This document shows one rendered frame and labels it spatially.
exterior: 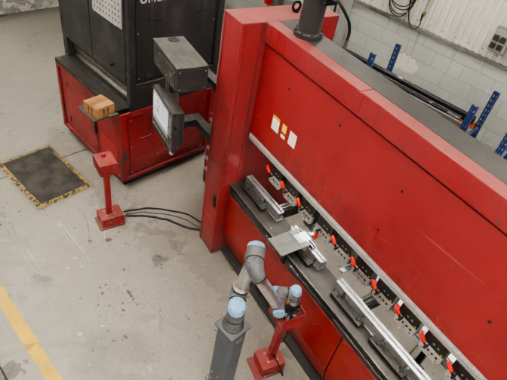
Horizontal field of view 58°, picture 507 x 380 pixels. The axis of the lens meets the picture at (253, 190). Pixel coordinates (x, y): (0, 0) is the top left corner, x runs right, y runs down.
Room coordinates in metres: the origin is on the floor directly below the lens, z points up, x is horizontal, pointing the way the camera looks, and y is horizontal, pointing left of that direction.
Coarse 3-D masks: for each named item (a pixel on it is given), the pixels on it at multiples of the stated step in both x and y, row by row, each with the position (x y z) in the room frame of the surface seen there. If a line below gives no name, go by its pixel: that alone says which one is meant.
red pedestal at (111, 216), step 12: (96, 156) 3.10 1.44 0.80; (108, 156) 3.13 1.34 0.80; (96, 168) 3.06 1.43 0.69; (108, 168) 3.01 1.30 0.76; (108, 180) 3.08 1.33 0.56; (108, 192) 3.07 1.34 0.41; (108, 204) 3.07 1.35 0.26; (108, 216) 3.04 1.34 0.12; (120, 216) 3.08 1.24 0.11; (108, 228) 2.98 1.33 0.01
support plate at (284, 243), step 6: (282, 234) 2.41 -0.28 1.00; (288, 234) 2.42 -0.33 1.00; (294, 234) 2.43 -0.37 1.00; (270, 240) 2.33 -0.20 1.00; (276, 240) 2.34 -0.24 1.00; (282, 240) 2.35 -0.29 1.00; (288, 240) 2.36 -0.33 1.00; (276, 246) 2.28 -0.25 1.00; (282, 246) 2.29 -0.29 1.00; (288, 246) 2.30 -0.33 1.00; (294, 246) 2.32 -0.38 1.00; (300, 246) 2.33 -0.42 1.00; (306, 246) 2.34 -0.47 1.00; (282, 252) 2.23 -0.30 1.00; (288, 252) 2.25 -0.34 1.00
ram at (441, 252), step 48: (288, 96) 2.80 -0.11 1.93; (336, 144) 2.38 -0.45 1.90; (384, 144) 2.14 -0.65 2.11; (336, 192) 2.29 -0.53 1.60; (384, 192) 2.05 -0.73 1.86; (432, 192) 1.85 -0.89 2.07; (384, 240) 1.94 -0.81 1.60; (432, 240) 1.76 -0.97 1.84; (480, 240) 1.61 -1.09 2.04; (432, 288) 1.65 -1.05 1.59; (480, 288) 1.51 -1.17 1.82; (480, 336) 1.41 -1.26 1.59
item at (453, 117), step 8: (344, 48) 4.96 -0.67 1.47; (360, 56) 4.83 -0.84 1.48; (376, 64) 4.70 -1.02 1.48; (384, 72) 4.58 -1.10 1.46; (392, 72) 4.57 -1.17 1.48; (392, 80) 4.47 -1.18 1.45; (400, 80) 4.48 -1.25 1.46; (408, 88) 4.35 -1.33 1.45; (416, 88) 4.33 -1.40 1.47; (416, 96) 4.17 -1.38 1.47; (424, 96) 4.25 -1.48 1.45; (432, 96) 4.23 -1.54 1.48; (432, 104) 4.06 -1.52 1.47; (440, 104) 4.17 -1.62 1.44; (448, 104) 4.12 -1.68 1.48; (440, 112) 3.94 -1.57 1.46; (448, 112) 4.01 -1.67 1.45; (456, 112) 4.05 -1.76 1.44; (464, 112) 4.01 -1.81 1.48; (448, 120) 3.88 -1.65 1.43; (456, 120) 3.85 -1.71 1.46; (472, 120) 3.95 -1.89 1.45
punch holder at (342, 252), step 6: (336, 240) 2.18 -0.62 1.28; (342, 240) 2.15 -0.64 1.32; (336, 246) 2.16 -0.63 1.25; (342, 246) 2.14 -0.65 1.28; (348, 246) 2.10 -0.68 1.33; (336, 252) 2.15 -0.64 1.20; (342, 252) 2.12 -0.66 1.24; (348, 252) 2.09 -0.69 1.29; (354, 252) 2.09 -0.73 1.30; (342, 258) 2.10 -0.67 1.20; (348, 258) 2.07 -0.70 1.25; (354, 258) 2.12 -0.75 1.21
